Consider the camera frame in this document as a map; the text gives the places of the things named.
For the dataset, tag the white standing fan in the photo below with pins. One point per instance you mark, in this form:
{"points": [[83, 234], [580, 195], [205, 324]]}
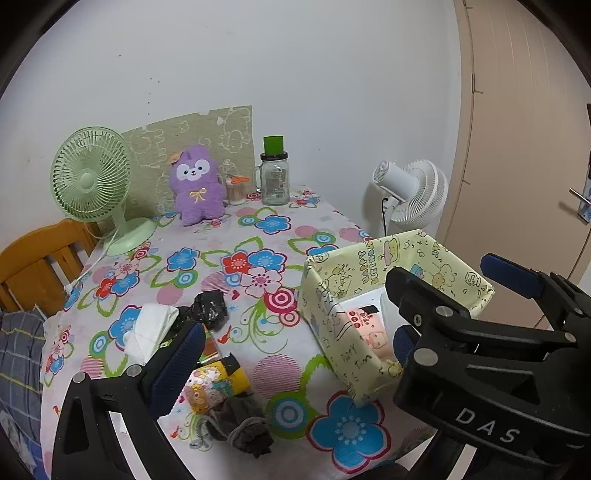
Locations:
{"points": [[415, 194]]}

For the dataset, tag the glass mason jar mug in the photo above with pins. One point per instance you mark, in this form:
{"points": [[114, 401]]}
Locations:
{"points": [[273, 175]]}

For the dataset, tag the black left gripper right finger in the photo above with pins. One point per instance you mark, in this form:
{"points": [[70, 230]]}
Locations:
{"points": [[404, 342]]}

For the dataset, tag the dark grey sock bundle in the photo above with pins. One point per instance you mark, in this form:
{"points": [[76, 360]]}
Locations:
{"points": [[239, 421]]}

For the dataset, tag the yellow cartoon tissue pack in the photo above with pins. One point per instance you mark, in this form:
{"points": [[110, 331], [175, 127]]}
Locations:
{"points": [[211, 384]]}

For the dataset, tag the wooden chair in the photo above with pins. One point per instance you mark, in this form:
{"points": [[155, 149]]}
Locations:
{"points": [[28, 279]]}

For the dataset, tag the cotton swab container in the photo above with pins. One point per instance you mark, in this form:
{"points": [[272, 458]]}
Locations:
{"points": [[236, 189]]}

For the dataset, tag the white folded cloth bundle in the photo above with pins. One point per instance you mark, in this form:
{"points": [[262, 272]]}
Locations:
{"points": [[152, 325]]}

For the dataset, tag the floral tablecloth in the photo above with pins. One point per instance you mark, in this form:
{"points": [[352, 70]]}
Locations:
{"points": [[254, 254]]}

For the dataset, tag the pink tissue pack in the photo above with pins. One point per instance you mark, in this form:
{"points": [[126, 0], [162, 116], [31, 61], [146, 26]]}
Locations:
{"points": [[370, 325]]}

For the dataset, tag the green cap on jar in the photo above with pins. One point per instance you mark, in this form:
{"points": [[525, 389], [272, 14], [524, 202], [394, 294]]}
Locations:
{"points": [[273, 145]]}

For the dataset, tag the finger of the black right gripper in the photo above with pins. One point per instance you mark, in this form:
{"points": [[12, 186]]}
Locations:
{"points": [[563, 303]]}

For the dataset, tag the purple plush toy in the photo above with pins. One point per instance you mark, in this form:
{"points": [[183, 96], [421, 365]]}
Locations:
{"points": [[193, 179]]}

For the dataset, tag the plaid blue cushion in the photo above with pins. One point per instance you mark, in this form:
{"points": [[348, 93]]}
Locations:
{"points": [[22, 341]]}

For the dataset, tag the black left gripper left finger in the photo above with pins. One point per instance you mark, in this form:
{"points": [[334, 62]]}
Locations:
{"points": [[143, 398]]}

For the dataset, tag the black plastic bag bundle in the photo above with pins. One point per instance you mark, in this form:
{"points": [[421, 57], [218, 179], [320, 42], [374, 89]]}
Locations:
{"points": [[208, 308]]}

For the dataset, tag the green desk fan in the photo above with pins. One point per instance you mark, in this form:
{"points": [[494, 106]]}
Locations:
{"points": [[90, 178]]}

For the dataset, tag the yellow cartoon storage box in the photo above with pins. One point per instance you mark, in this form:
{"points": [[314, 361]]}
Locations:
{"points": [[343, 298]]}

